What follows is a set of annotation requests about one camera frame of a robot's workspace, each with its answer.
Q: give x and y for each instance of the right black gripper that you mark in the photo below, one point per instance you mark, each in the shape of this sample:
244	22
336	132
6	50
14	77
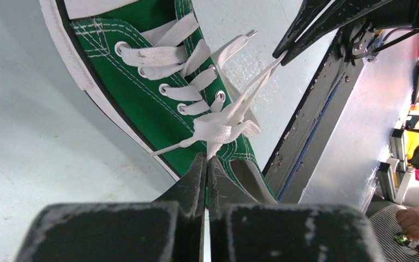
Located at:
316	18

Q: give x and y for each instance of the yellow object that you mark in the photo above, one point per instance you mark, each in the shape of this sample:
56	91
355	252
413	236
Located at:
412	142

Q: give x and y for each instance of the green canvas sneaker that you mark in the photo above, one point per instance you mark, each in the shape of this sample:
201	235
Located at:
147	67

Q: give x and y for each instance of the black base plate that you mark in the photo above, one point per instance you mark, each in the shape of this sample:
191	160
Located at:
296	155

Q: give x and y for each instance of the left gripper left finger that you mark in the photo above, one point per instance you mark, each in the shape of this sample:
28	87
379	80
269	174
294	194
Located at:
169	228

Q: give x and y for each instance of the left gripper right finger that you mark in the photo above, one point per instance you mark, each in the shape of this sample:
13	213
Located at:
242	229

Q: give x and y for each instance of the striped grey shirt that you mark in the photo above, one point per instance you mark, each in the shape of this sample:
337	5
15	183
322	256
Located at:
382	216

